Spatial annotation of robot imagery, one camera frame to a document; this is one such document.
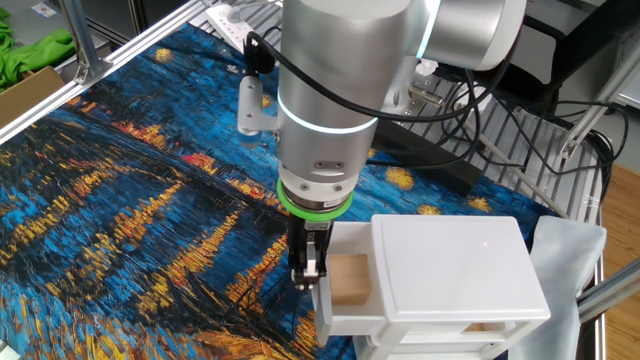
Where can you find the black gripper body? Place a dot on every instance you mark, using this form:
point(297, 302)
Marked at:
point(310, 235)

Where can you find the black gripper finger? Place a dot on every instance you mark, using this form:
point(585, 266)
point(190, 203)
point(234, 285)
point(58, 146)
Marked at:
point(296, 257)
point(311, 267)

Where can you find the white drawer with round knob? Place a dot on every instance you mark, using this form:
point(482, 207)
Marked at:
point(350, 240)

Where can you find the light wooden cube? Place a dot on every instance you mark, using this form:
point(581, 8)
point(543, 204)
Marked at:
point(350, 280)

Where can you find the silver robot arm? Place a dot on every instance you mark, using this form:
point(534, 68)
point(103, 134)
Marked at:
point(325, 75)

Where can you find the white plastic drawer cabinet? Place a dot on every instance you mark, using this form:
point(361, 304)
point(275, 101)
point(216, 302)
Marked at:
point(460, 270)

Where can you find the white plastic drawer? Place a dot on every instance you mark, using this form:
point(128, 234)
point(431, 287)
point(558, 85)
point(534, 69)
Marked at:
point(440, 345)

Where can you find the black foam block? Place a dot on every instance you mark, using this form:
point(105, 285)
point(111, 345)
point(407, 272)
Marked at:
point(440, 160)

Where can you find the starry night painted tablecloth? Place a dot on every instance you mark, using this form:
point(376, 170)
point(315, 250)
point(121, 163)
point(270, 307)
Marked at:
point(100, 225)

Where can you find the crumpled white paper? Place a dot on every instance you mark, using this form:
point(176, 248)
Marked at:
point(425, 66)
point(482, 100)

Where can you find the pale grey cloth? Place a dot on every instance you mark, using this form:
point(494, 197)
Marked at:
point(560, 280)

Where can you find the brown cardboard box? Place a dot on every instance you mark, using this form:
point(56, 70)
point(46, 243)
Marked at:
point(25, 95)

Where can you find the black office chair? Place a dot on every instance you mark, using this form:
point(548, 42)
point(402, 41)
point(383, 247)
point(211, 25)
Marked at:
point(575, 50)

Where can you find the green cloth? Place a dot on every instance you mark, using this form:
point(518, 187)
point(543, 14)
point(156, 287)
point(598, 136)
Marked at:
point(35, 55)

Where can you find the small printed card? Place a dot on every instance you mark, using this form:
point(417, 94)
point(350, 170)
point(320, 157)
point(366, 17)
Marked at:
point(44, 9)

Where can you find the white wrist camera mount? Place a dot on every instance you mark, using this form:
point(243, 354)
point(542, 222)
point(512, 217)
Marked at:
point(250, 110)

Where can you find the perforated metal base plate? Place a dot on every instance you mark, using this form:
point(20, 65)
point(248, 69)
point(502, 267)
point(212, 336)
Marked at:
point(420, 110)

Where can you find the aluminium table edge rail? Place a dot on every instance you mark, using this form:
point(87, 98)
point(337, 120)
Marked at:
point(50, 107)

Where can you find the aluminium frame post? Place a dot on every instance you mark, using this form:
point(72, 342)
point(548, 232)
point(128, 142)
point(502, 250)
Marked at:
point(82, 35)
point(610, 292)
point(595, 107)

